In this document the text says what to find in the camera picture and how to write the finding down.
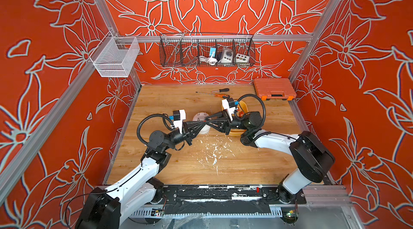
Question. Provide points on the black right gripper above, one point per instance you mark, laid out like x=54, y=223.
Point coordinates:
x=222, y=119

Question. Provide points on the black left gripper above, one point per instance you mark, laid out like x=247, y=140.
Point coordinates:
x=193, y=129

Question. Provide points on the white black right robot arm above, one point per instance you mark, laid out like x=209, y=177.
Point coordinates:
x=312, y=158

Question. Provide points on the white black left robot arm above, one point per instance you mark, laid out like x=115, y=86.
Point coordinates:
x=110, y=207

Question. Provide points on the yellow plastic tray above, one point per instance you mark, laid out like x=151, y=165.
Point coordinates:
x=242, y=110

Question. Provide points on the small black screwdriver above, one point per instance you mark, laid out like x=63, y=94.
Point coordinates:
x=221, y=90

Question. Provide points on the orange plastic tool case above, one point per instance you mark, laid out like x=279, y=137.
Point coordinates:
x=274, y=88

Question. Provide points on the white button box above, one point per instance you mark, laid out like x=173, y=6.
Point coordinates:
x=242, y=59

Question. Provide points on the blue grey power strip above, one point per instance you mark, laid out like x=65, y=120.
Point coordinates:
x=212, y=52

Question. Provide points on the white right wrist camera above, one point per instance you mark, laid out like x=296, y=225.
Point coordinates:
x=229, y=105

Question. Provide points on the orange handled long screwdriver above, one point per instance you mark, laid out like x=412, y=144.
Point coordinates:
x=218, y=95

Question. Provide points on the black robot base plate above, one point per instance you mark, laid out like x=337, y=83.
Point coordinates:
x=223, y=199

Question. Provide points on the black wire wall basket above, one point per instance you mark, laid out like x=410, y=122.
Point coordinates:
x=187, y=50

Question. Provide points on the clear plastic wall bin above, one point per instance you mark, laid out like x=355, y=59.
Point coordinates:
x=111, y=59

